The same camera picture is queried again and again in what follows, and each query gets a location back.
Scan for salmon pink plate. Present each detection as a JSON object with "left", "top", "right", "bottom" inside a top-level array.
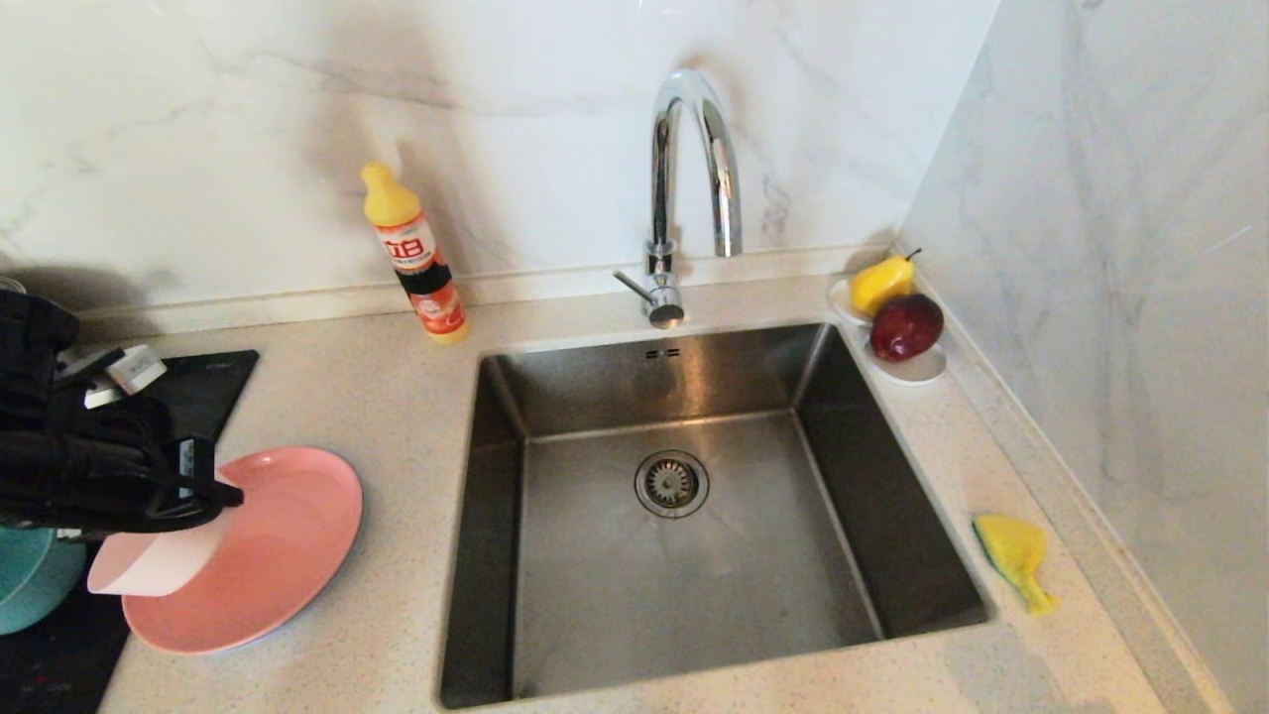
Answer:
[{"left": 122, "top": 446, "right": 364, "bottom": 655}]

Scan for light pink bowl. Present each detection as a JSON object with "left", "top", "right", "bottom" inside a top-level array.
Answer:
[{"left": 87, "top": 474, "right": 245, "bottom": 598}]

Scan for teal bowl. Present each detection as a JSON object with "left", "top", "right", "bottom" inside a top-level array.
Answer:
[{"left": 0, "top": 526, "right": 88, "bottom": 636}]

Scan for blue plate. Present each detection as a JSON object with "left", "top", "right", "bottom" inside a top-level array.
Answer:
[{"left": 149, "top": 607, "right": 328, "bottom": 657}]

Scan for yellow-capped orange dish soap bottle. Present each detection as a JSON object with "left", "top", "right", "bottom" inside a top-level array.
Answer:
[{"left": 361, "top": 162, "right": 469, "bottom": 344}]

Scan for chrome gooseneck faucet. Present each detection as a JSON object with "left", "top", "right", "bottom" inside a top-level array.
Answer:
[{"left": 611, "top": 67, "right": 744, "bottom": 329}]

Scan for yellow sponge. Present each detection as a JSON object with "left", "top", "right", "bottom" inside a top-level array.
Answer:
[{"left": 972, "top": 514, "right": 1060, "bottom": 617}]

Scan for stainless steel sink basin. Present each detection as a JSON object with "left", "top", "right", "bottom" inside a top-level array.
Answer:
[{"left": 439, "top": 320, "right": 994, "bottom": 710}]

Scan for black induction cooktop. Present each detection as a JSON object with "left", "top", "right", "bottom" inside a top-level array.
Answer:
[{"left": 0, "top": 349, "right": 261, "bottom": 714}]

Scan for round metal drain strainer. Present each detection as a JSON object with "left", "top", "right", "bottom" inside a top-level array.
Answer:
[{"left": 634, "top": 449, "right": 710, "bottom": 519}]

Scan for small white dish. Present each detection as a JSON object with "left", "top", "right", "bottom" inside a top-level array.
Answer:
[
  {"left": 865, "top": 335, "right": 949, "bottom": 386},
  {"left": 829, "top": 276, "right": 875, "bottom": 326}
]

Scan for yellow pear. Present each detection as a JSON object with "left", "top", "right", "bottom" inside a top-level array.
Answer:
[{"left": 851, "top": 248, "right": 922, "bottom": 317}]

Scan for dark red apple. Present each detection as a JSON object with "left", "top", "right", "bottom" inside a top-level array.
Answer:
[{"left": 869, "top": 292, "right": 946, "bottom": 362}]

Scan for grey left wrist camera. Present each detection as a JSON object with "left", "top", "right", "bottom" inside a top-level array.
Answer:
[{"left": 84, "top": 344, "right": 168, "bottom": 410}]

